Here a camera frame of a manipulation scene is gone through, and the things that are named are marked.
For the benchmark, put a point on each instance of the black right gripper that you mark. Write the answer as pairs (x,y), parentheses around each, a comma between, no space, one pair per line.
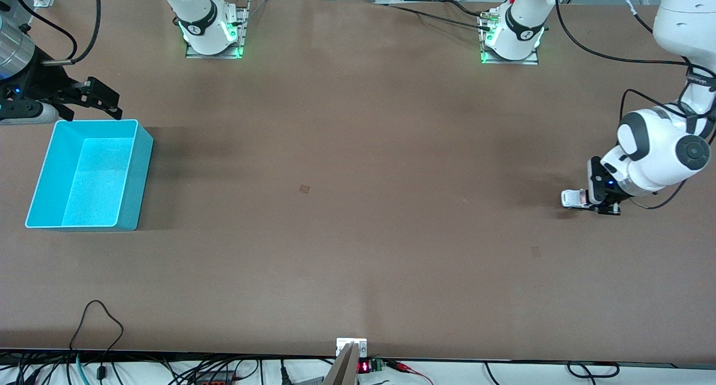
(40,81)

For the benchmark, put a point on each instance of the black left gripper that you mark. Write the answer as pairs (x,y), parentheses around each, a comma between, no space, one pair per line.
(597,187)

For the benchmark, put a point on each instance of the white jeep toy black roof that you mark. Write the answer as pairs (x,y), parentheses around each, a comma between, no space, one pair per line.
(573,198)

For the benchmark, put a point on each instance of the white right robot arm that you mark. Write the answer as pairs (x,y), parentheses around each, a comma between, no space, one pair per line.
(198,7)

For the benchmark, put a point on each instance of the turquoise plastic bin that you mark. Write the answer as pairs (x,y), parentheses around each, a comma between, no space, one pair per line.
(100,178)

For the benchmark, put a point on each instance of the red black clip leads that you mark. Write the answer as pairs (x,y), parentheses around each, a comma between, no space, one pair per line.
(405,367)

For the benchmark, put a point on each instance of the black table edge strip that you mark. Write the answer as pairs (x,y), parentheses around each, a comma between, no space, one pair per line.
(168,354)

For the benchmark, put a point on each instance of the white mounting plate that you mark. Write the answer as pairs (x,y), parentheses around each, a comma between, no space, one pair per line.
(361,344)

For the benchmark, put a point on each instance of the red digit display module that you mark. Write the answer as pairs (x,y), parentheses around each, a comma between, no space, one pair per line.
(364,366)

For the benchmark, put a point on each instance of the orange power strip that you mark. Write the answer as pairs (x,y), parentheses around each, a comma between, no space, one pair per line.
(215,380)

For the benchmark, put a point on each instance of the grey metal bar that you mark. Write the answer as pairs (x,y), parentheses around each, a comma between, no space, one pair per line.
(341,371)

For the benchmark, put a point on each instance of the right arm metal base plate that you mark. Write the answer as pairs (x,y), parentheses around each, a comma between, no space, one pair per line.
(241,32)

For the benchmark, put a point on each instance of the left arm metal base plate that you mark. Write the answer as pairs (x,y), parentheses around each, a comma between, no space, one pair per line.
(534,57)

